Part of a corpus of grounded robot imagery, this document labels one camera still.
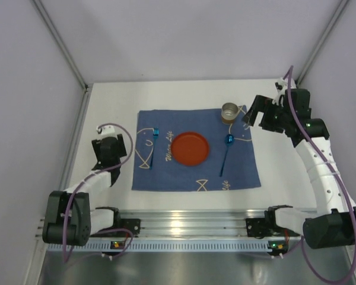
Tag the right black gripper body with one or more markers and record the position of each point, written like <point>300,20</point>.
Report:
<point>265,112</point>

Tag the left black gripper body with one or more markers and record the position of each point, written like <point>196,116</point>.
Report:
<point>98,146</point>

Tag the brown paper cup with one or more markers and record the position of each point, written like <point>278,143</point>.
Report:
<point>229,112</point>

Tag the blue metal spoon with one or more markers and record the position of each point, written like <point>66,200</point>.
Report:
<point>229,140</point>

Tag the blue metal fork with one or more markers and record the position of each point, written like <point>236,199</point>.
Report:
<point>155,136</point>

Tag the blue fish placemat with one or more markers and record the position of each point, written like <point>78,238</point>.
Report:
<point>167,175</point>

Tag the red plate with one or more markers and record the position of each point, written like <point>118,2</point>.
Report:
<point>190,148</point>

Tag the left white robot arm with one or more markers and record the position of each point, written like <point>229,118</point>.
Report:
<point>74,214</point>

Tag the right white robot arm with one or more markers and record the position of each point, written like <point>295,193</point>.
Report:
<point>331,226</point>

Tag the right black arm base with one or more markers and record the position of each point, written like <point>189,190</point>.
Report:
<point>259,228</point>

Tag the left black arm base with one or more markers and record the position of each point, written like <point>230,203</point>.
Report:
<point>133,225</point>

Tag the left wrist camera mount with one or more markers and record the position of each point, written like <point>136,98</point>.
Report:
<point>105,131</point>

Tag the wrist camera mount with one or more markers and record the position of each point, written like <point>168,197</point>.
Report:
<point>281,86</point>
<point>105,131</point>

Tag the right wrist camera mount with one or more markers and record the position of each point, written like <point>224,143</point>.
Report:
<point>281,86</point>

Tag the slotted cable duct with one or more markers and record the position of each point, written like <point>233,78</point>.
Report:
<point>139,245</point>

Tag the aluminium mounting rail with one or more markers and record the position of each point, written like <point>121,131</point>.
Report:
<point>191,224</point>

